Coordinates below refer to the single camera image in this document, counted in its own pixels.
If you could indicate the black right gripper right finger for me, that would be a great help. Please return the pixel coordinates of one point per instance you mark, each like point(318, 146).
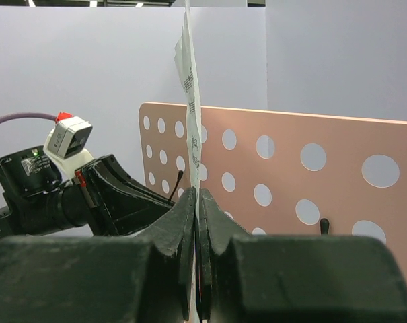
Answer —
point(293, 278)

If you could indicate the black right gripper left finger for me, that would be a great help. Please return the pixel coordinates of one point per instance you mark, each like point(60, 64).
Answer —
point(145, 278)

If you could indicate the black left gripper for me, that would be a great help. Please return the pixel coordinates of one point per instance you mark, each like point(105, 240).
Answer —
point(107, 199)

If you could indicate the pink music stand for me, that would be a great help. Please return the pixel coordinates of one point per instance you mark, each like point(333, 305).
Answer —
point(282, 172)

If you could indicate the sheet music page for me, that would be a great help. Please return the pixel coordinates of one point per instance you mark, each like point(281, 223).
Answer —
point(186, 67)

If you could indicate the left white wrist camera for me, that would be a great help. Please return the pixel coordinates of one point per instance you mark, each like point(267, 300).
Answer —
point(65, 144)

